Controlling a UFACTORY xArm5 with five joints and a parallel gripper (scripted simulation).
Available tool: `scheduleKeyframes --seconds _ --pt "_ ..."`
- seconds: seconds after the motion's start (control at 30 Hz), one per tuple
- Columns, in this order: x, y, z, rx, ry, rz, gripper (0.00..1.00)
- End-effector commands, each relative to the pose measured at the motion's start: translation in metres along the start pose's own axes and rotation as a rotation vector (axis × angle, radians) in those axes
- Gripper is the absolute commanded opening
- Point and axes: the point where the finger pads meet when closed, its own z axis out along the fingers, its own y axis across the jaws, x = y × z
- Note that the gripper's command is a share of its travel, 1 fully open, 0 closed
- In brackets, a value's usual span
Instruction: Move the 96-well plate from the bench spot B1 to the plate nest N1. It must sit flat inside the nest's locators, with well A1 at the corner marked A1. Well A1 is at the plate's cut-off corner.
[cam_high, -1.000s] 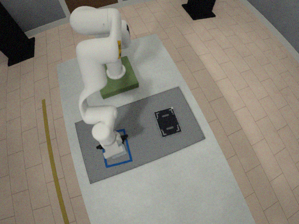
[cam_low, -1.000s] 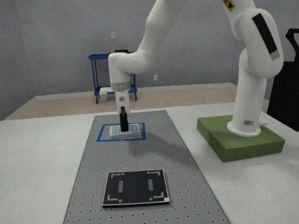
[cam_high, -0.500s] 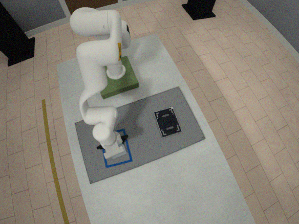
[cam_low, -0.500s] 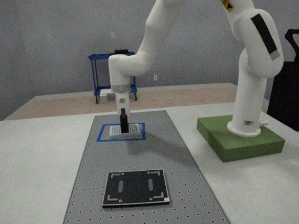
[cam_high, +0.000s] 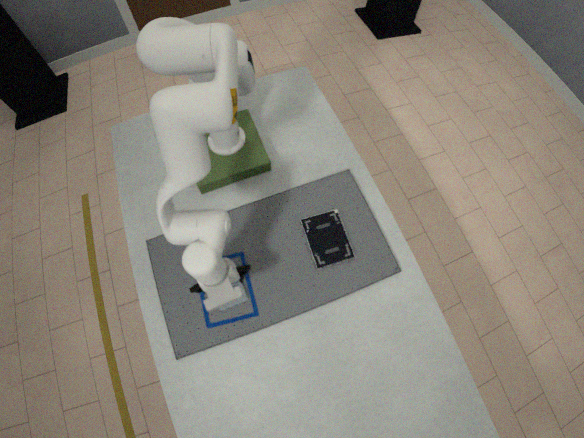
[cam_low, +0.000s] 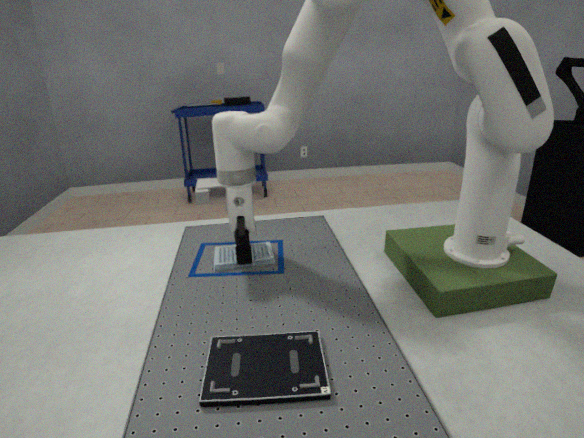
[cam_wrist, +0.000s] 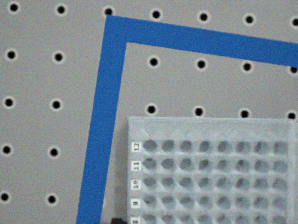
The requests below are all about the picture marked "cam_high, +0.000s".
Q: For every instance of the blue tape rectangle outline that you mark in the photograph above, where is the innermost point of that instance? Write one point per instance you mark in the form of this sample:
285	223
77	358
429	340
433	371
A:
251	293

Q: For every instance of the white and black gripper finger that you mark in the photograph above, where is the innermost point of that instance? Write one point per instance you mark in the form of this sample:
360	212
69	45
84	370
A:
243	270
196	288

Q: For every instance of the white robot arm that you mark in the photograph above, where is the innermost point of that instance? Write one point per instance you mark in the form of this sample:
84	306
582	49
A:
181	115

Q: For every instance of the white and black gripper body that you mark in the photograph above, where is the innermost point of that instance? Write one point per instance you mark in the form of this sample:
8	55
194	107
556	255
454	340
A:
233	276

